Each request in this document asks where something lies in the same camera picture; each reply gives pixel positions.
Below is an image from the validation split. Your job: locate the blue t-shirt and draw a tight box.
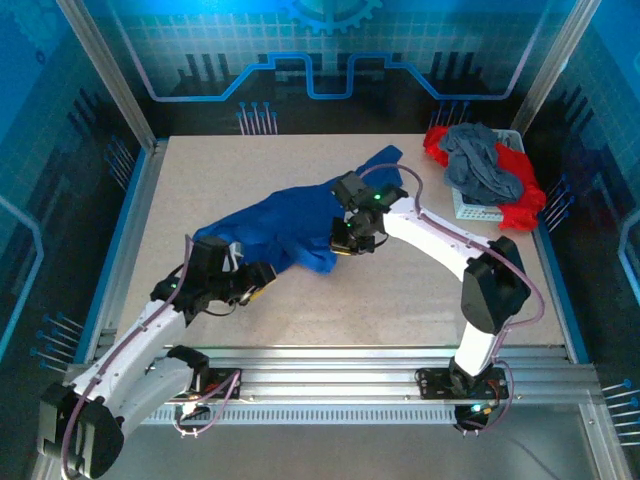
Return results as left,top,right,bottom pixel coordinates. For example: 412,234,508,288
192,144,406,276

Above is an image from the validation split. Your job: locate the white plastic basket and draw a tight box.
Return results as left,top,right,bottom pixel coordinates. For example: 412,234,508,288
452,128,526,222

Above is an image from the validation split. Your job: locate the grey t-shirt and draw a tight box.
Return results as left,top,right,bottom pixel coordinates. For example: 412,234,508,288
438,121,525,206

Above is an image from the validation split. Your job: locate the white connector plug with light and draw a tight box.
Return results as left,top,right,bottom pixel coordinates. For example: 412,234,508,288
174,399,211,424

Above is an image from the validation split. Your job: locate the red t-shirt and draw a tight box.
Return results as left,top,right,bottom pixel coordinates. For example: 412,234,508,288
423,125,548,232

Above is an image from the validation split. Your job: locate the black connector module with light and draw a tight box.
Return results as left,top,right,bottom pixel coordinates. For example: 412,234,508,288
453,402,501,435

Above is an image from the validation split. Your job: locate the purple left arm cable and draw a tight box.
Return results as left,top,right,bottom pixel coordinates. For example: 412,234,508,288
59,233,242,479

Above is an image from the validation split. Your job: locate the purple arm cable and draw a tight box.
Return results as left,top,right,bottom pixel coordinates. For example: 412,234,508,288
358,162,546,436
59,233,242,479

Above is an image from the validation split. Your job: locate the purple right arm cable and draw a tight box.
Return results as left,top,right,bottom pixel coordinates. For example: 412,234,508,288
358,162,546,436

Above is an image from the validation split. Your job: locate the aluminium table side rail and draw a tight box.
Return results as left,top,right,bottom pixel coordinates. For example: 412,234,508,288
532,232,591,364
74,139,169,364

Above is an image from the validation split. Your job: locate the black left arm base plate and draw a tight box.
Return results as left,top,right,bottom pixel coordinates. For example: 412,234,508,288
198,367,242,401

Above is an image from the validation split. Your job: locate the aluminium frame cross rail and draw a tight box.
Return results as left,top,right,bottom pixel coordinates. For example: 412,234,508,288
64,344,599,407

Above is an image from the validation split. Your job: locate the slotted grey cable duct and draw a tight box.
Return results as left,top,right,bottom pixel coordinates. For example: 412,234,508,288
139,404,481,426

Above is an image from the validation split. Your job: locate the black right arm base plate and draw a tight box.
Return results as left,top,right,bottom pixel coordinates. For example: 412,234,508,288
417,366,510,401

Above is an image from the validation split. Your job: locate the aluminium frame post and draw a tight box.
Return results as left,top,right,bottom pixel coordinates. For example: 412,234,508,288
510,0,604,135
55,0,160,151

